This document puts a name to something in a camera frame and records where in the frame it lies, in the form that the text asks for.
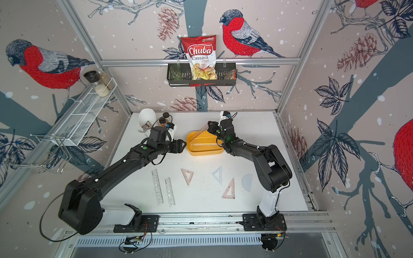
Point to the red Chuba cassava chips bag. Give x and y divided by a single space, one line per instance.
201 54

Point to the dark spice bottle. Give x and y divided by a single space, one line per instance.
166 115

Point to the black wire wall basket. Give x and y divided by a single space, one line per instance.
183 75

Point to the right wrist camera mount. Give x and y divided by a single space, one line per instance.
224 115

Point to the chrome wire rack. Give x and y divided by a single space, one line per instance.
38 153

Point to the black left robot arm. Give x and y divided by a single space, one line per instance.
81 208

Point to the glass jar on shelf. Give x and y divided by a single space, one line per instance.
105 79

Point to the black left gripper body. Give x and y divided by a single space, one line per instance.
176 147

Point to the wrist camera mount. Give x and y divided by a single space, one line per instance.
161 134
224 115

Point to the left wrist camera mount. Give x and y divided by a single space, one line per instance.
161 134

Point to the brown spice bottle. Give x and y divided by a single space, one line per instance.
163 122

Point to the clear blue protractor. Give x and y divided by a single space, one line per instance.
247 181

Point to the clear blue triangle set square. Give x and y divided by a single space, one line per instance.
217 175

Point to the yellow plastic storage box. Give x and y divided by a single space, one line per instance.
203 144

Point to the long pink stencil ruler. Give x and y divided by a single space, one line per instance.
198 131

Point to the white wire mesh shelf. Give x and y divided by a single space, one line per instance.
82 114

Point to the long clear stencil ruler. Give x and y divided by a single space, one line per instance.
157 187

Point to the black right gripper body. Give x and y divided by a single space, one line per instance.
216 130

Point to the short clear stencil ruler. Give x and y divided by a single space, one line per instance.
169 190

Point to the white egg-shaped container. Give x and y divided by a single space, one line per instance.
146 120

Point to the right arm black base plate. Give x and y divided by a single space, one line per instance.
258 222

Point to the black lid spice jar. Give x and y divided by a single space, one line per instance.
92 77

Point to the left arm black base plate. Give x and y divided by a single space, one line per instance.
138 224

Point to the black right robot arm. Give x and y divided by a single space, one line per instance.
274 174

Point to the pink right-angle set square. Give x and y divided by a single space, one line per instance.
229 192

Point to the pink triangle set square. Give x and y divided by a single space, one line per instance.
188 175

